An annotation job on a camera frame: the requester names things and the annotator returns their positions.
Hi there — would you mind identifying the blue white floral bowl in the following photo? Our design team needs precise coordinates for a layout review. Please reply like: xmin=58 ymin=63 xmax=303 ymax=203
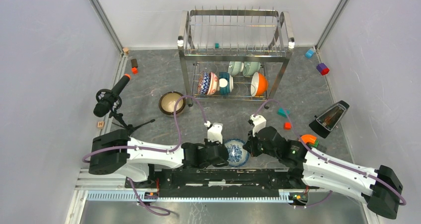
xmin=224 ymin=139 xmax=250 ymax=167

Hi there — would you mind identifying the black patterned bowl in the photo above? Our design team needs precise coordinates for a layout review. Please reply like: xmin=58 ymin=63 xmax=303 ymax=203
xmin=158 ymin=91 xmax=187 ymax=117

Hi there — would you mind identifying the stainless steel dish rack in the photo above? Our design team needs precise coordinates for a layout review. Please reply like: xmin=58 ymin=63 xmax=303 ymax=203
xmin=177 ymin=8 xmax=295 ymax=102

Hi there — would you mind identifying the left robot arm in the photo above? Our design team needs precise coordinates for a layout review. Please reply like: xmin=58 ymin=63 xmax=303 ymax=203
xmin=88 ymin=129 xmax=229 ymax=188

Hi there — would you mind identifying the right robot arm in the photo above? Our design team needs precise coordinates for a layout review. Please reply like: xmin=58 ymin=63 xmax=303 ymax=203
xmin=243 ymin=126 xmax=403 ymax=220

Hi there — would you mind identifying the teal block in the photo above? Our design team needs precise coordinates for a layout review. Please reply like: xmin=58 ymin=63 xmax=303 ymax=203
xmin=277 ymin=108 xmax=290 ymax=118

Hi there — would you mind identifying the orange arch block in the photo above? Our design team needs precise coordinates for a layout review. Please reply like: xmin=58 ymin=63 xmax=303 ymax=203
xmin=301 ymin=134 xmax=319 ymax=147

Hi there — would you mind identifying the orange bowl white inside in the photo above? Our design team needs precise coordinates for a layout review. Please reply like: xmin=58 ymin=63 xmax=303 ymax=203
xmin=250 ymin=72 xmax=268 ymax=97

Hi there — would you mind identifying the black metronome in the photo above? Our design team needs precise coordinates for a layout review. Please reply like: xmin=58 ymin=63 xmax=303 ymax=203
xmin=309 ymin=100 xmax=350 ymax=138

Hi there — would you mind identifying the teal glazed bowl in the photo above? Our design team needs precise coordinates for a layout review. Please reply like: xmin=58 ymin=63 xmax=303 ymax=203
xmin=218 ymin=72 xmax=233 ymax=95

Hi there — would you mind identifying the blue white zigzag bowl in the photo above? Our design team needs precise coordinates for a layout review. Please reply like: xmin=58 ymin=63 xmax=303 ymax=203
xmin=198 ymin=71 xmax=211 ymax=95

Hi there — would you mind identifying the pale green bowl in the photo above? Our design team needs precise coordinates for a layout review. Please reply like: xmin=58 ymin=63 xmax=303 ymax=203
xmin=242 ymin=62 xmax=261 ymax=76

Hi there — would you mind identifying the black mini tripod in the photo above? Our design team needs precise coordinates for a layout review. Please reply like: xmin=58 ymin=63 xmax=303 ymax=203
xmin=109 ymin=110 xmax=155 ymax=135

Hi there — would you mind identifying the red purple block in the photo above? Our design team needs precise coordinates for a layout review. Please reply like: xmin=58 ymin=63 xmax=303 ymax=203
xmin=316 ymin=63 xmax=330 ymax=75

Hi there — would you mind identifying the light blue block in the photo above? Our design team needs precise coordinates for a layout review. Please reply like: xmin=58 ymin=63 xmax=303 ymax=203
xmin=305 ymin=48 xmax=316 ymax=58

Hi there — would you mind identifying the black microphone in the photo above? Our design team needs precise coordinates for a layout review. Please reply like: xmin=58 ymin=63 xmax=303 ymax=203
xmin=93 ymin=74 xmax=131 ymax=117

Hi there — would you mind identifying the brown block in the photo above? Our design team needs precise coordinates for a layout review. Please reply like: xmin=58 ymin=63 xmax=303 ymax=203
xmin=131 ymin=59 xmax=138 ymax=68

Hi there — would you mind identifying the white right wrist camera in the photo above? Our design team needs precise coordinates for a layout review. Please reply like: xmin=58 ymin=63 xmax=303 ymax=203
xmin=249 ymin=115 xmax=267 ymax=137

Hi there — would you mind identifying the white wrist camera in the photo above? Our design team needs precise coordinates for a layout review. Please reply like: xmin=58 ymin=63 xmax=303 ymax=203
xmin=204 ymin=121 xmax=223 ymax=144
xmin=249 ymin=115 xmax=267 ymax=137

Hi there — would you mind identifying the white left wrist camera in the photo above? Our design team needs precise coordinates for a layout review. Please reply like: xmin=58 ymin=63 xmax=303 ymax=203
xmin=204 ymin=121 xmax=223 ymax=144

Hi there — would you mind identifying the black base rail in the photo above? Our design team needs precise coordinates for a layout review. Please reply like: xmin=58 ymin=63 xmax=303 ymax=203
xmin=125 ymin=168 xmax=306 ymax=198

